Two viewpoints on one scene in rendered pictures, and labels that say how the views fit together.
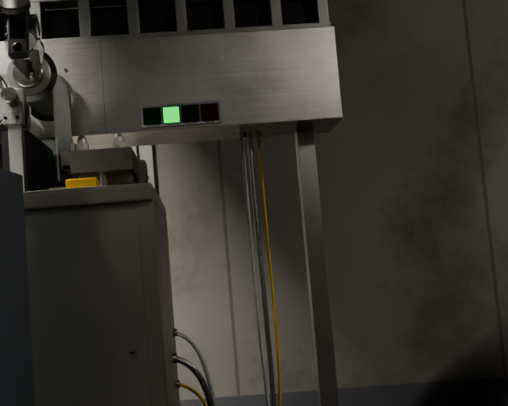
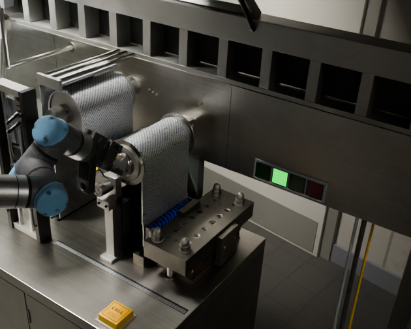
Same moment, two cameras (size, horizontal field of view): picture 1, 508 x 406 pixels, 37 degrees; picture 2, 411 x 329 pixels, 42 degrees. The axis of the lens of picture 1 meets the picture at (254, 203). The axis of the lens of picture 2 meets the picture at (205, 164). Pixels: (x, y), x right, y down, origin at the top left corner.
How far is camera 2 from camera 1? 174 cm
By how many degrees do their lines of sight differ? 49
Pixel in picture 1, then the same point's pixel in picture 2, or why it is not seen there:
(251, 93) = (361, 188)
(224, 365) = (379, 243)
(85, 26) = (222, 66)
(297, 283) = not seen: outside the picture
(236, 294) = not seen: hidden behind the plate
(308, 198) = (410, 273)
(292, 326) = not seen: outside the picture
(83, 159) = (152, 250)
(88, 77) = (217, 115)
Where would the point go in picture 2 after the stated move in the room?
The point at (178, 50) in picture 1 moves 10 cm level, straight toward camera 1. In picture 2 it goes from (300, 120) to (285, 132)
